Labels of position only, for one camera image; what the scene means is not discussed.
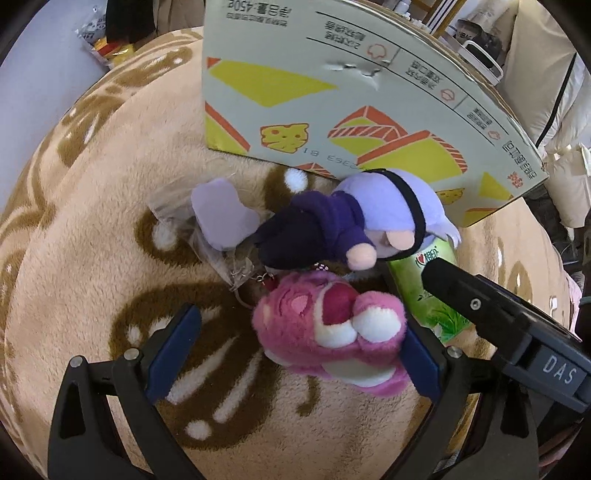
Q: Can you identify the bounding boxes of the printed cardboard box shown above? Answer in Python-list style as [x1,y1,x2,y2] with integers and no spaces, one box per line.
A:
[202,0,550,229]

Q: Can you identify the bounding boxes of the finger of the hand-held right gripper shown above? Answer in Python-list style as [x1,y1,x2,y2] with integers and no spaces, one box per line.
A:
[422,257,536,356]

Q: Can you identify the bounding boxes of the white duvet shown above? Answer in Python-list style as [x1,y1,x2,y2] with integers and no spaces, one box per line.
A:
[503,0,591,227]

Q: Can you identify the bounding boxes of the pink bear plush toy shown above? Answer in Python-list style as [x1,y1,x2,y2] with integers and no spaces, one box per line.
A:
[252,270,409,398]

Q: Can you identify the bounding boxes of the small lilac plush in bag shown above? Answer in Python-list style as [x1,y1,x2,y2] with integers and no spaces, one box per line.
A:
[148,178,264,296]

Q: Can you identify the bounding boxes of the plastic bag of toys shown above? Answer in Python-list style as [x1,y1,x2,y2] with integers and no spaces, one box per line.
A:
[76,9,139,70]

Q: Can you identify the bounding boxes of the black hanging garment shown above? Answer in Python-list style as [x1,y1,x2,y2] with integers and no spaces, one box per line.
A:
[105,0,160,43]

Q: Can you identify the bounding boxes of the white trolley cart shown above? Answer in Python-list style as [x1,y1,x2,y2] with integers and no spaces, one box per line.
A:
[455,21,504,86]

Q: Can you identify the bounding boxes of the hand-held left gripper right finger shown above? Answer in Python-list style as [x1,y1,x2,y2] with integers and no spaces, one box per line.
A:
[383,322,541,480]

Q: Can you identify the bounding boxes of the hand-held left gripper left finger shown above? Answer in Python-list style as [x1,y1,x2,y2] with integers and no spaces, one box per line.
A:
[47,302,204,480]

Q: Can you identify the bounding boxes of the beige trousers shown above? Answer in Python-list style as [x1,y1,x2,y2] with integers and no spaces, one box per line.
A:
[154,0,206,35]

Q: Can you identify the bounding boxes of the purple plush doll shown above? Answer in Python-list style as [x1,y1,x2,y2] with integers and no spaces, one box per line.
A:
[253,168,462,272]

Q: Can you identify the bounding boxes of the beige patterned blanket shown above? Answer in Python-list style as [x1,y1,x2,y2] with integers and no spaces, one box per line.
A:
[0,25,583,480]

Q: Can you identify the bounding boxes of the green tissue pack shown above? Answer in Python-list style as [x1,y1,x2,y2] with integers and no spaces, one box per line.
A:
[387,237,474,346]

